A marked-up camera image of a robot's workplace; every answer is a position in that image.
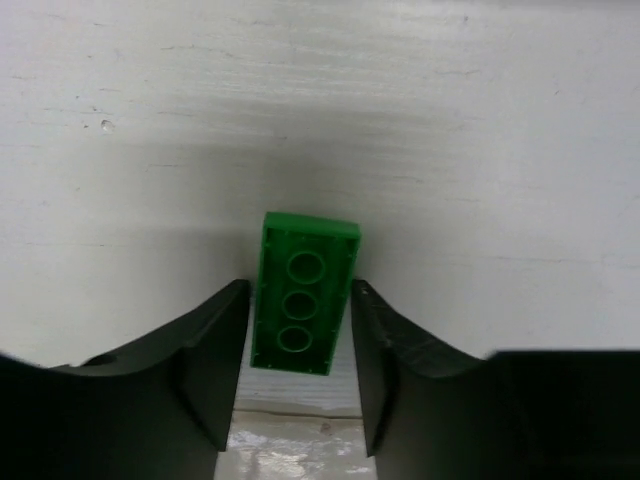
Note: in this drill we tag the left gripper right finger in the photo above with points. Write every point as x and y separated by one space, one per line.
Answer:
431 411

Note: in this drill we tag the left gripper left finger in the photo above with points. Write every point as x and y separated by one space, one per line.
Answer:
158 407

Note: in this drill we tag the green lego plate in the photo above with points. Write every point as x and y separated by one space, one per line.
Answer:
305 273

